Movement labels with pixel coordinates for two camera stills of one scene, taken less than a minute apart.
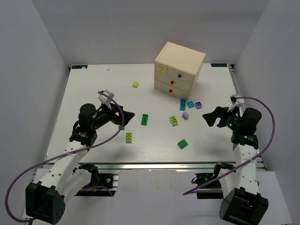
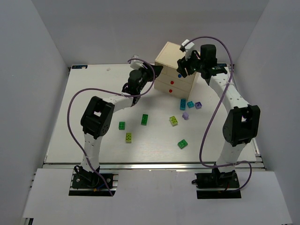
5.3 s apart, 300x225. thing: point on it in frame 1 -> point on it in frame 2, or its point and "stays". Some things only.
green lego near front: (182, 144) stays
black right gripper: (221, 116) -> (184, 64)
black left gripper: (118, 113) -> (150, 73)
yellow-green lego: (173, 121) stays
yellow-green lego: (128, 137) stays
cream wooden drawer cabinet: (176, 69) stays
